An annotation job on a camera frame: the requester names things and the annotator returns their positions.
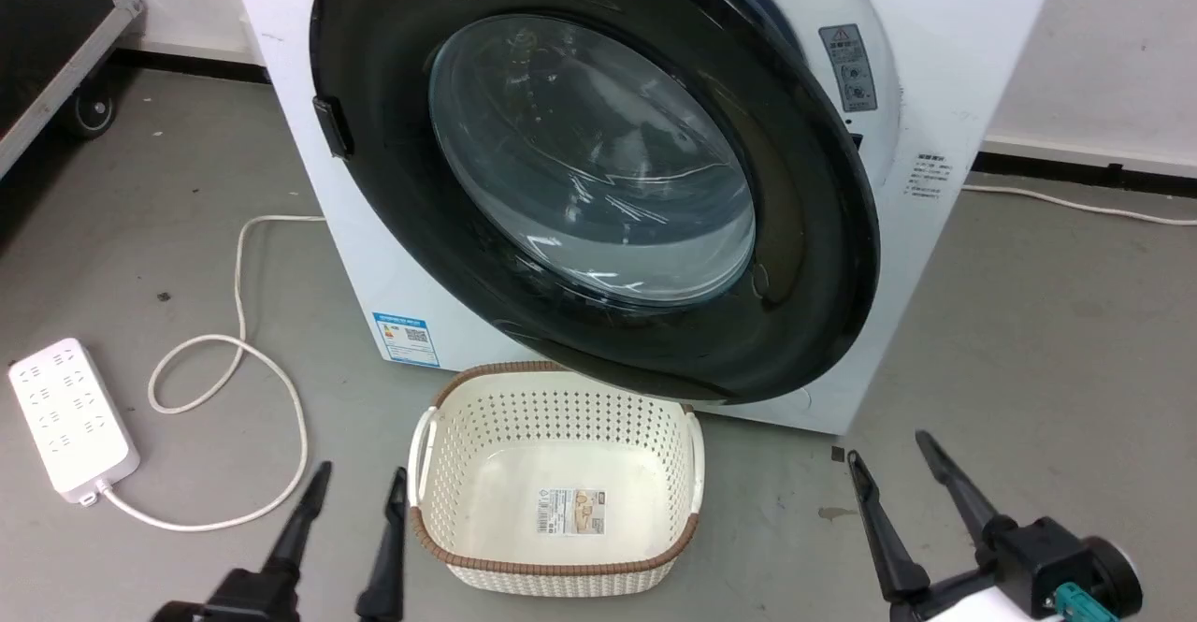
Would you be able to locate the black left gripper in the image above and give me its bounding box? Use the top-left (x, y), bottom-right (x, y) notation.
top-left (154, 460), bottom-right (411, 622)

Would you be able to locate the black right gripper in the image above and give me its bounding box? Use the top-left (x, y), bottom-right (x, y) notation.
top-left (845, 429), bottom-right (1145, 622)

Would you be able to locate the black round washing machine door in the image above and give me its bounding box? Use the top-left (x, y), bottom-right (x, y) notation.
top-left (309, 0), bottom-right (883, 407)

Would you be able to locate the black door latch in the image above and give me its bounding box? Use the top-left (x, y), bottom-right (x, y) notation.
top-left (312, 95), bottom-right (355, 161)

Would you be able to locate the white washing machine body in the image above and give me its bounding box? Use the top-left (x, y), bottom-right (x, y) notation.
top-left (223, 0), bottom-right (1068, 437)

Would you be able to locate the blue energy label sticker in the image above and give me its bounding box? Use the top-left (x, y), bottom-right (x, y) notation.
top-left (371, 311), bottom-right (441, 369)

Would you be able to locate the paper label in basket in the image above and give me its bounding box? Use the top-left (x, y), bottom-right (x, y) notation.
top-left (535, 486), bottom-right (607, 538)

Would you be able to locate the cream perforated laundry basket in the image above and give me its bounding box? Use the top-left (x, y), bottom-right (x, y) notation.
top-left (406, 360), bottom-right (706, 600)

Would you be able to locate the white power strip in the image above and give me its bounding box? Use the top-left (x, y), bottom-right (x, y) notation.
top-left (7, 337), bottom-right (142, 508)

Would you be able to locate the small printed text label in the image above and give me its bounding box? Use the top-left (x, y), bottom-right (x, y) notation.
top-left (903, 152), bottom-right (956, 201)

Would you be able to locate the grey warning sticker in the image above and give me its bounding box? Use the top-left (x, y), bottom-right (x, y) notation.
top-left (818, 23), bottom-right (879, 115)

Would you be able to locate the black caster wheel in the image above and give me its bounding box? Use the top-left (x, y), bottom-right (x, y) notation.
top-left (69, 78), bottom-right (120, 142)

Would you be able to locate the black flight case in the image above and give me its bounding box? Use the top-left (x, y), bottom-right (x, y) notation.
top-left (0, 0), bottom-right (147, 180)

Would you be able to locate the white power strip cable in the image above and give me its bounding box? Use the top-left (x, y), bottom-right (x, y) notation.
top-left (94, 214), bottom-right (327, 534)

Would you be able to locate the teal cable connector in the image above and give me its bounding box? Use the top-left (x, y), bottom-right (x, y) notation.
top-left (1051, 582), bottom-right (1110, 622)

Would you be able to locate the thin white floor cable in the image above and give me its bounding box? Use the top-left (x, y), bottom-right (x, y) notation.
top-left (960, 183), bottom-right (1197, 228)

